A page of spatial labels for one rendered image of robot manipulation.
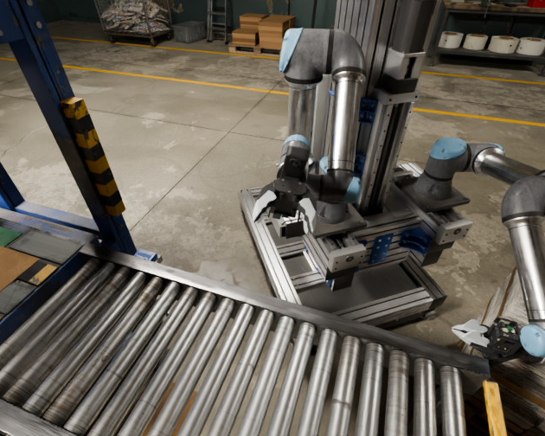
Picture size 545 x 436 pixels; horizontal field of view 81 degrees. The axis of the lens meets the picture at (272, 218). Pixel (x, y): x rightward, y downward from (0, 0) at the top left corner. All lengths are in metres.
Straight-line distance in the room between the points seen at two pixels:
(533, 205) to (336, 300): 1.02
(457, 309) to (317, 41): 1.74
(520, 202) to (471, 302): 1.30
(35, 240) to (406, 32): 1.47
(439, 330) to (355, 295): 0.54
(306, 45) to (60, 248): 1.09
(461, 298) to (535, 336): 1.29
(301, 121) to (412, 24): 0.43
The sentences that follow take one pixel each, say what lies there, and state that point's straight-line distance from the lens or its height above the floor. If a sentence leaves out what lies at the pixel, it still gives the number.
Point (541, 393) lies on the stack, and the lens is 1.59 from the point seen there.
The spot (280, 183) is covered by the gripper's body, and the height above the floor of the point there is 1.25.
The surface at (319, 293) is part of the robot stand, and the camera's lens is 1.79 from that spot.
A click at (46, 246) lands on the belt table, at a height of 0.80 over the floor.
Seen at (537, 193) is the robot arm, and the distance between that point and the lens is 1.12.
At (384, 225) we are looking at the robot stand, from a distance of 1.45.
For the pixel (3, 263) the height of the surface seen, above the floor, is 0.80.
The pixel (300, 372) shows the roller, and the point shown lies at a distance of 0.93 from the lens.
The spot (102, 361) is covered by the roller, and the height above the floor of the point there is 0.79.
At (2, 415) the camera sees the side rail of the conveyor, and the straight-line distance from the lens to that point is 1.09.
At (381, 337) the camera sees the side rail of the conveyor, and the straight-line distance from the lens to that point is 1.01.
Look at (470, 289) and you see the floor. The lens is 2.40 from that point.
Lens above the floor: 1.64
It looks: 41 degrees down
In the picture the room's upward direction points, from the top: straight up
